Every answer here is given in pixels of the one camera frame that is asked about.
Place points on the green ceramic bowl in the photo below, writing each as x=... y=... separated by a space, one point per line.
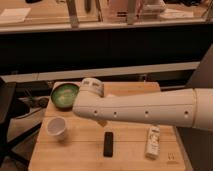
x=63 y=96

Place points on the metal frame post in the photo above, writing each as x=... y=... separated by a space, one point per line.
x=72 y=13

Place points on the white tube bottle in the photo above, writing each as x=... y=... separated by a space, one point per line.
x=152 y=145

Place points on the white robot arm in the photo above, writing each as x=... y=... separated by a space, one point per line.
x=191 y=108

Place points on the white paper sheet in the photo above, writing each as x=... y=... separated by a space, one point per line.
x=14 y=15

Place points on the black rectangular remote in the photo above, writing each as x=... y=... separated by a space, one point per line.
x=108 y=144

